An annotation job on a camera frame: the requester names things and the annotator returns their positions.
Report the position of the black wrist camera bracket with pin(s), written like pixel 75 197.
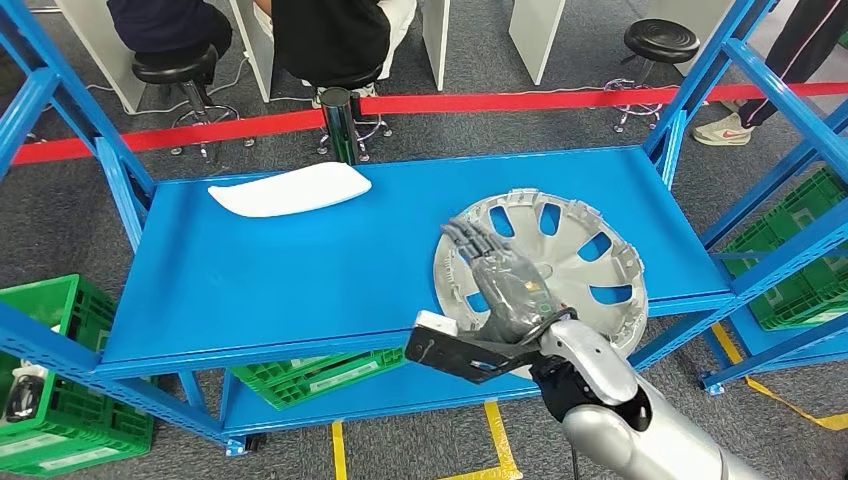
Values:
pixel 457 358

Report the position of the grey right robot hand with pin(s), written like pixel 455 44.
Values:
pixel 513 291

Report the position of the blue metal shelf rack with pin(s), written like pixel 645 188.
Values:
pixel 795 354
pixel 364 278

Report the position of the person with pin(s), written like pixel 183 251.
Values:
pixel 802 46
pixel 324 36
pixel 166 23

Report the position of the white curved plastic panel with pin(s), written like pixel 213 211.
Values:
pixel 291 192

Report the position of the black chrome stanchion post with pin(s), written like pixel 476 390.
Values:
pixel 340 129

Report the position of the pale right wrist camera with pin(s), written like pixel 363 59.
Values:
pixel 436 324

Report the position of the white curved plastic part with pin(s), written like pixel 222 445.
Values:
pixel 34 371

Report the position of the black oval part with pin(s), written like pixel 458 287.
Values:
pixel 23 401

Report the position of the silver grey wheel cover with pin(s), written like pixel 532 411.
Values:
pixel 570 275

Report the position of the yellow floor tape outline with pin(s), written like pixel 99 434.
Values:
pixel 768 391
pixel 338 457

